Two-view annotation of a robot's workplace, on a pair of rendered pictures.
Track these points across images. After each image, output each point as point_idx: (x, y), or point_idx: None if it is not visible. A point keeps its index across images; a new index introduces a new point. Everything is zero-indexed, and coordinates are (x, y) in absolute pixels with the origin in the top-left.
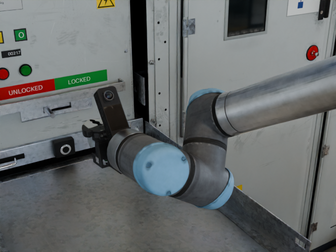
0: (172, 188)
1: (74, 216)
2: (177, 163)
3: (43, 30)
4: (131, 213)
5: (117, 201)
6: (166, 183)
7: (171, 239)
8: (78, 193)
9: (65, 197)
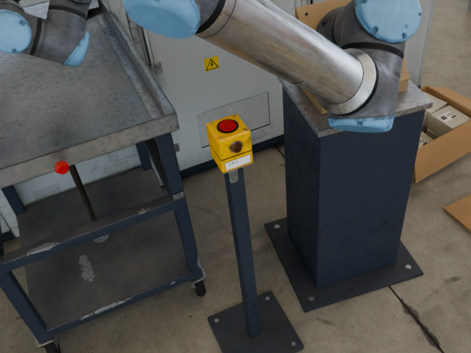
0: (17, 47)
1: (8, 78)
2: (17, 26)
3: None
4: (54, 75)
5: (48, 66)
6: (10, 43)
7: (73, 95)
8: (21, 59)
9: (8, 64)
